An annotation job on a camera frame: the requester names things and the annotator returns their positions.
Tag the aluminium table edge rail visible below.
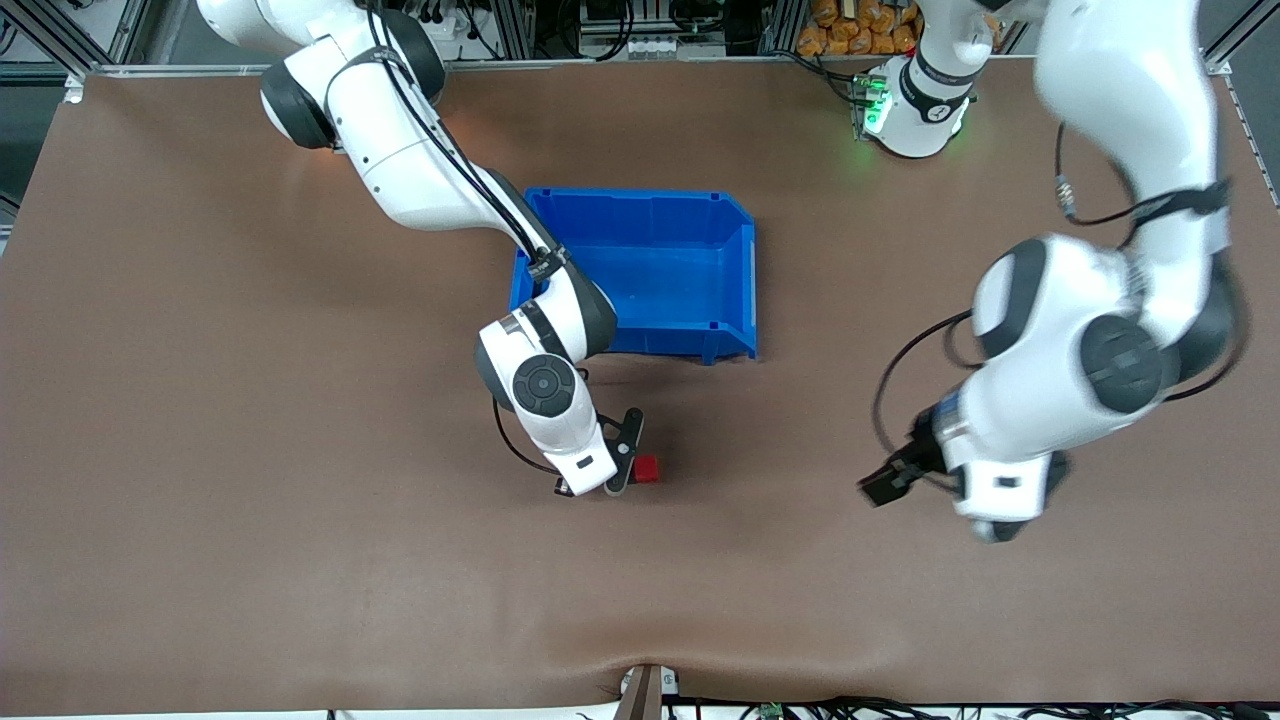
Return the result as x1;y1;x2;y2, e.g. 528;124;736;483
65;52;1233;79

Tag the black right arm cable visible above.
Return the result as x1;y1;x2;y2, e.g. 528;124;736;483
365;5;566;476

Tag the blue plastic storage bin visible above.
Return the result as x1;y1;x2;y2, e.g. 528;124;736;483
510;187;759;366

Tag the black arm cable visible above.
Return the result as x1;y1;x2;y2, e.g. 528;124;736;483
365;5;566;476
873;120;1231;461

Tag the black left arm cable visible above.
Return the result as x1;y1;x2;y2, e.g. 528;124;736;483
873;120;1231;461

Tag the orange packet pile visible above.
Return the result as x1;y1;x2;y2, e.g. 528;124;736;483
797;0;926;57

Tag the brown camera mount post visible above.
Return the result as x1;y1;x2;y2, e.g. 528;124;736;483
618;663;681;720

